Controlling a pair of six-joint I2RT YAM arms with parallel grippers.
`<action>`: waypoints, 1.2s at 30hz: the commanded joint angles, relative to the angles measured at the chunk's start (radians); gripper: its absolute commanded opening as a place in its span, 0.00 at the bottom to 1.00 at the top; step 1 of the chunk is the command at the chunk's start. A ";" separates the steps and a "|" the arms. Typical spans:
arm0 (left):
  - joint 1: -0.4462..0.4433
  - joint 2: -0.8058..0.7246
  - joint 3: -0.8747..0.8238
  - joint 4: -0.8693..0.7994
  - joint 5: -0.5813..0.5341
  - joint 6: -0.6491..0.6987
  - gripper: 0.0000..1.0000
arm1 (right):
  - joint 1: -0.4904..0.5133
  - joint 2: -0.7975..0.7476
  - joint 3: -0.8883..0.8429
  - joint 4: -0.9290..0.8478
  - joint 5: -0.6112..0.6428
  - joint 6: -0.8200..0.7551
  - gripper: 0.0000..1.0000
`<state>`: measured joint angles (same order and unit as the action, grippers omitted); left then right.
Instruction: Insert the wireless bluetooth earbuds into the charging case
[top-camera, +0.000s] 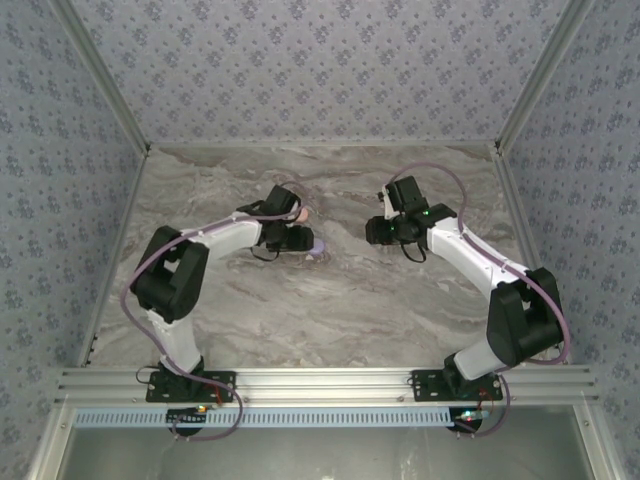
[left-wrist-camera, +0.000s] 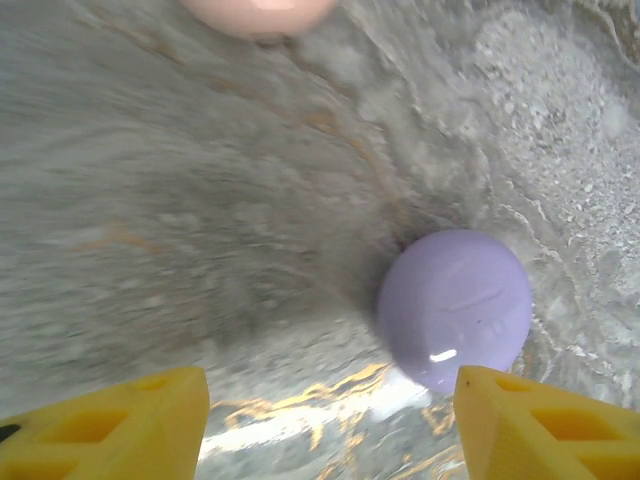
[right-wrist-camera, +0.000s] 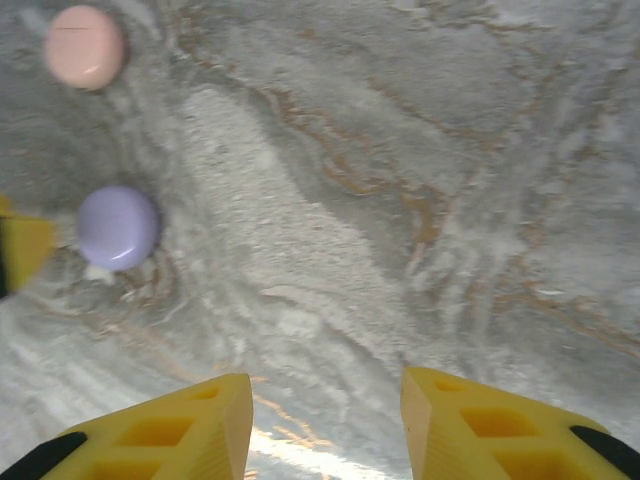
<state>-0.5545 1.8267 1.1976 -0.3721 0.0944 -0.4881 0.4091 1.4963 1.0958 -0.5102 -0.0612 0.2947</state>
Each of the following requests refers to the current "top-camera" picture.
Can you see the pink earbud charging case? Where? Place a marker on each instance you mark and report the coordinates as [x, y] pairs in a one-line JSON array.
[[304, 215]]

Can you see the purple earbud charging case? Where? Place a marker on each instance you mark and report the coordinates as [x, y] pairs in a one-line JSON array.
[[318, 246]]

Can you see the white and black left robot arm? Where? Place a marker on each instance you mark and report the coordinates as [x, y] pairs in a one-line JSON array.
[[225, 244]]

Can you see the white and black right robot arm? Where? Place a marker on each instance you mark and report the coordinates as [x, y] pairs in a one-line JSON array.
[[465, 255]]

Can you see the small black controller board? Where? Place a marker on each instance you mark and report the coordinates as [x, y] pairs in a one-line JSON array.
[[462, 422], [182, 417]]

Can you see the grey metal panel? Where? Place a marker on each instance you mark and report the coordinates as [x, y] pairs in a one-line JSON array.
[[325, 455]]

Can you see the thin aluminium table edge rail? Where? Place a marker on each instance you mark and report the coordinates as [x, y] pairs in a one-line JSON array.
[[325, 144]]

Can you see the aluminium table side rail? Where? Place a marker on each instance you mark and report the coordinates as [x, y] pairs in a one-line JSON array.
[[118, 250], [523, 235]]

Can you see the long aluminium mounting rail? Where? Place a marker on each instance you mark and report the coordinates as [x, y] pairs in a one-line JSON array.
[[325, 385]]

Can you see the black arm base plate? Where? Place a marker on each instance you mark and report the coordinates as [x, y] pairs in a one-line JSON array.
[[425, 385], [222, 376]]

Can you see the slanted aluminium frame post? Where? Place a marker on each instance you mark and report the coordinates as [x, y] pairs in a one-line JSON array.
[[109, 82], [536, 82]]

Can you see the aluminium frame leg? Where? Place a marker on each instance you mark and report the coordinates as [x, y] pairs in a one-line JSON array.
[[50, 440], [595, 445]]

